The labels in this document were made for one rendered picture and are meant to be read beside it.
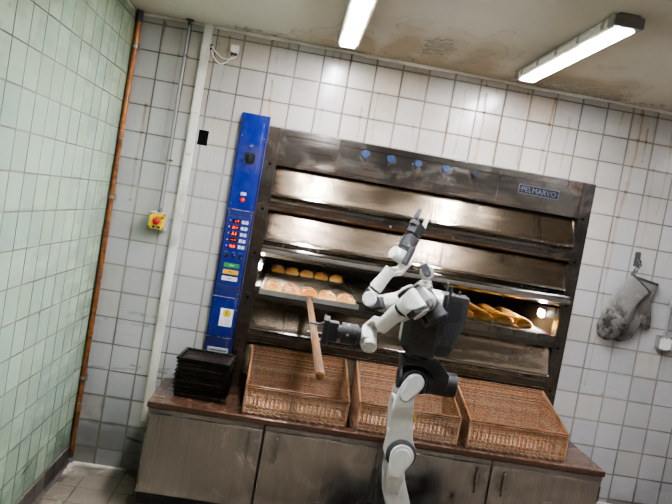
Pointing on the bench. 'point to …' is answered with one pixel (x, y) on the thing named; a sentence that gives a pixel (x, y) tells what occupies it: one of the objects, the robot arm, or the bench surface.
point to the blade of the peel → (305, 298)
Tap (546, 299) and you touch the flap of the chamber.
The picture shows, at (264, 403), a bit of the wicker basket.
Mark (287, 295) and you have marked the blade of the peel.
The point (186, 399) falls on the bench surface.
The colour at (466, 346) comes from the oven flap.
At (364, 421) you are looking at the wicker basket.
